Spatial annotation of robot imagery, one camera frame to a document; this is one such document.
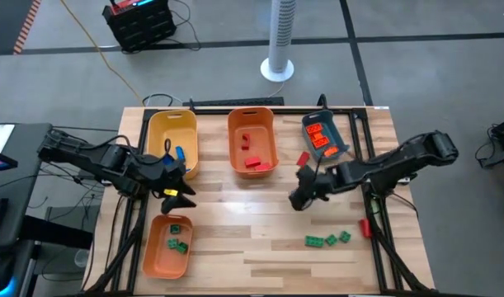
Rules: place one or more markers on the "red rectangular block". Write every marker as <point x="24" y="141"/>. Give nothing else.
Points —
<point x="263" y="167"/>
<point x="252" y="161"/>

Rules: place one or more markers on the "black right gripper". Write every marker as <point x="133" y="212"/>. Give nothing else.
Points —
<point x="313" y="185"/>

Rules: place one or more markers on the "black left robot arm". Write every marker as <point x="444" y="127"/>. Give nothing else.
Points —
<point x="90" y="154"/>

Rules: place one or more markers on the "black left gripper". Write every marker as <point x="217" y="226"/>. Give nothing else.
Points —
<point x="156" y="175"/>

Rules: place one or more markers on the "white perforated tower fan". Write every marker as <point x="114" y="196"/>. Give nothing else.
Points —
<point x="281" y="37"/>

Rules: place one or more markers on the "clear plastic cup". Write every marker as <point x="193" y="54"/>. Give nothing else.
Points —
<point x="81" y="258"/>

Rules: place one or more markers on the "red arch block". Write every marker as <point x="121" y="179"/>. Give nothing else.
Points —
<point x="246" y="142"/>

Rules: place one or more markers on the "yellow plastic bin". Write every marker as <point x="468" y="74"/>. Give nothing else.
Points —
<point x="173" y="128"/>

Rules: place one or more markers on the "red plastic piece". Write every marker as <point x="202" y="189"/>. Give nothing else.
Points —
<point x="365" y="229"/>

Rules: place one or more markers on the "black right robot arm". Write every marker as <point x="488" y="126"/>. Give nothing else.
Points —
<point x="392" y="165"/>

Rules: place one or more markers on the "black floor equipment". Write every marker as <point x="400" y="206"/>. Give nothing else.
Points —
<point x="503" y="136"/>

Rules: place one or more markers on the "black equipment case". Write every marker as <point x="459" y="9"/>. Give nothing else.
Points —
<point x="144" y="26"/>

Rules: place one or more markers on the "grey desk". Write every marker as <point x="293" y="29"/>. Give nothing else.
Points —
<point x="24" y="194"/>

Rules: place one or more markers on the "dark teal plastic bin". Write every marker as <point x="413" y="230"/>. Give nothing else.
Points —
<point x="334" y="125"/>

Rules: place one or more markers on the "red device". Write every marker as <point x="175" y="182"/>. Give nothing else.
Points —
<point x="125" y="6"/>

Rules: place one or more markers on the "large blue square plate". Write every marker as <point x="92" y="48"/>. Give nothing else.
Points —
<point x="168" y="161"/>

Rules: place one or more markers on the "orange plastic bin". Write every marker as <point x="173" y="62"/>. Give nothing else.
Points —
<point x="260" y="128"/>
<point x="167" y="264"/>

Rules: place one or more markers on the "black desk base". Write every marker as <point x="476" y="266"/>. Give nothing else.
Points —
<point x="57" y="233"/>

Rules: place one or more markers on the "black power strip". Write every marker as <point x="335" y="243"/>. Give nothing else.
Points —
<point x="243" y="101"/>

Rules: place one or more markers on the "black mat with orange edge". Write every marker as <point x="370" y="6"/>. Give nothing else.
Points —
<point x="8" y="24"/>

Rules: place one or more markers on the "blue rectangular block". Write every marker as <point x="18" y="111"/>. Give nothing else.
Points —
<point x="180" y="152"/>

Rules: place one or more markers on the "green two-by-four block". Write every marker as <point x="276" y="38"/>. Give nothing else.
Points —
<point x="314" y="241"/>

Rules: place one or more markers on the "flat red block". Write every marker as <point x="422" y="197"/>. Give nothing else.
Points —
<point x="303" y="158"/>

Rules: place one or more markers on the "black computer mouse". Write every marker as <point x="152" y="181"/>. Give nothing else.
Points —
<point x="0" y="270"/>

